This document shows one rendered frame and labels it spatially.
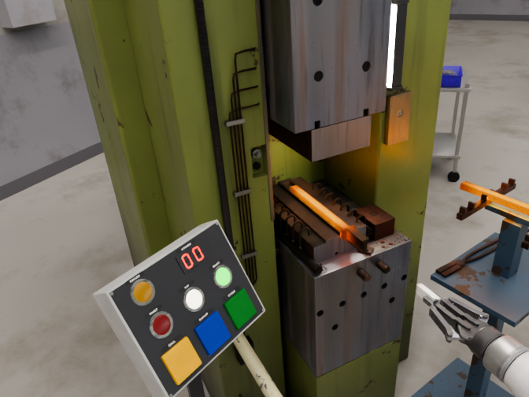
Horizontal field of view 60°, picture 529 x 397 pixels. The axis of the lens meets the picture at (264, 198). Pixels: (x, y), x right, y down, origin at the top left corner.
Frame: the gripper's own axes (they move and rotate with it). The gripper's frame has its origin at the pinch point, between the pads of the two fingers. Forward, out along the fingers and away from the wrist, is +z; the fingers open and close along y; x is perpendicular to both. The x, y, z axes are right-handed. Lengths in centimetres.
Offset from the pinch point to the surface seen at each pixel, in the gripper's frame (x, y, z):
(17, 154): -67, -113, 370
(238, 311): 1.3, -44.8, 18.3
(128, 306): 16, -70, 17
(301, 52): 58, -15, 35
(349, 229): 2.2, -0.7, 32.7
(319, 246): -2.0, -10.1, 35.1
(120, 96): 40, -52, 93
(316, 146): 31.9, -10.7, 35.1
